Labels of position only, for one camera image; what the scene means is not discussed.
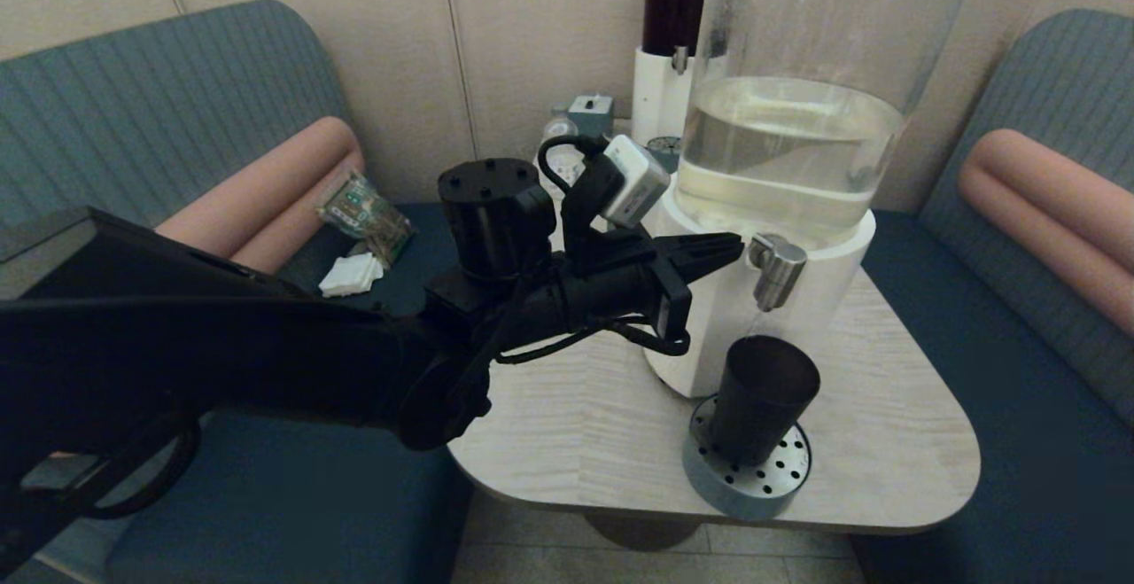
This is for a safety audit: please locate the metal dispenser tap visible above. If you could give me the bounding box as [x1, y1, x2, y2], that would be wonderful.
[747, 232, 809, 313]

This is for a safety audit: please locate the black tapered cup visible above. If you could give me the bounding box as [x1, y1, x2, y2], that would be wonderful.
[708, 335, 822, 468]

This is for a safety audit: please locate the small round drip tray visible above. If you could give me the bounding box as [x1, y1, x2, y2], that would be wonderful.
[645, 135, 688, 175]

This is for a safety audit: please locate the large clear water dispenser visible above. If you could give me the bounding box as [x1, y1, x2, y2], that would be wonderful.
[640, 0, 984, 400]

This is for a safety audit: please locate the small clear plastic bottle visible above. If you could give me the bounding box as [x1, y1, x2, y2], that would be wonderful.
[541, 105, 586, 199]

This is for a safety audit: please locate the blue-grey square box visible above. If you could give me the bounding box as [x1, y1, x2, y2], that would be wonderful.
[568, 93, 616, 137]

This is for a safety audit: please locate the dark drink dispenser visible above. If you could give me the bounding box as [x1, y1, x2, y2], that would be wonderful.
[631, 0, 734, 152]

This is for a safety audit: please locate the large round perforated drip tray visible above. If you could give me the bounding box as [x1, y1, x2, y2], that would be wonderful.
[681, 394, 813, 524]

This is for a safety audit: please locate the green snack packet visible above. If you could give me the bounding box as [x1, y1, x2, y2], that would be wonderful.
[315, 170, 418, 266]

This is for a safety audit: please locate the white napkin stack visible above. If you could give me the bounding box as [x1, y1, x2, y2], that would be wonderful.
[319, 252, 386, 299]

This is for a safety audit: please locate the pink bolster cushion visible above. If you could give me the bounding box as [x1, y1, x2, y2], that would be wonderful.
[35, 116, 366, 463]
[959, 128, 1134, 339]

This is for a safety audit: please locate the teal bench with wooden base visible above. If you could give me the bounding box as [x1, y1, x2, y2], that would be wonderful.
[849, 8, 1134, 584]
[0, 0, 517, 584]

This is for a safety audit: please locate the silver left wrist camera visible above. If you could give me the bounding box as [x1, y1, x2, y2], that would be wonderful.
[601, 134, 672, 230]

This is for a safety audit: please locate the black left camera cable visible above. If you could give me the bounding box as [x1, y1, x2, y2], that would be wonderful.
[494, 135, 694, 366]

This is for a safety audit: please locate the gold table pedestal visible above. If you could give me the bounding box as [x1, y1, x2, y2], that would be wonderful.
[580, 511, 707, 553]

